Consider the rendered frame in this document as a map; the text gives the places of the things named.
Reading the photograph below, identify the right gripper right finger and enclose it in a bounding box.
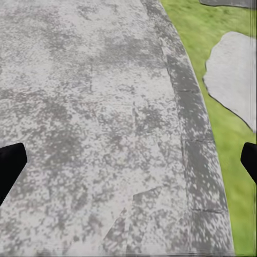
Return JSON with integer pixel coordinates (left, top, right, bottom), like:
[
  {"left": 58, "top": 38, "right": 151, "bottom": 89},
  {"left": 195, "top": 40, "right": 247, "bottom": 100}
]
[{"left": 240, "top": 142, "right": 257, "bottom": 184}]

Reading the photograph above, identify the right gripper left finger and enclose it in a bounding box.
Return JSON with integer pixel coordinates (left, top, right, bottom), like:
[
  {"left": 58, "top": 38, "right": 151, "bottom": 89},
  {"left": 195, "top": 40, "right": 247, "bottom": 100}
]
[{"left": 0, "top": 142, "right": 27, "bottom": 205}]

